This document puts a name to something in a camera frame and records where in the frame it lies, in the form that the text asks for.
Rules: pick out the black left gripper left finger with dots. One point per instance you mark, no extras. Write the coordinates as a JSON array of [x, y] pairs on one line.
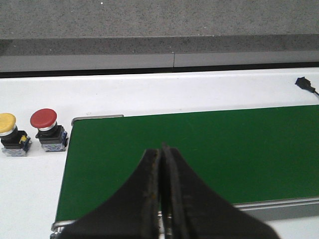
[[131, 213]]

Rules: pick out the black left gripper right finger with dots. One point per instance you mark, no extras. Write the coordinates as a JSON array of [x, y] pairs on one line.
[[191, 210]]

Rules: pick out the green conveyor belt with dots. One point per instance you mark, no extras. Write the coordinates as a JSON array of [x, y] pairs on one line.
[[246, 156]]

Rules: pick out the grey speckled stone shelf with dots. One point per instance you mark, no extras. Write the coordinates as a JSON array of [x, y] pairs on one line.
[[63, 35]]

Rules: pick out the aluminium conveyor rear rail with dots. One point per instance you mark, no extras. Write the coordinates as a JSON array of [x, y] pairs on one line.
[[94, 117]]

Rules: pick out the aluminium conveyor rail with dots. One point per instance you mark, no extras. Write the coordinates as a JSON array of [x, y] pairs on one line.
[[94, 117], [263, 211]]

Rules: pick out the aluminium conveyor front rail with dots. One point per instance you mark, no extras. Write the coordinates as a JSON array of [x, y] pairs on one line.
[[263, 211]]

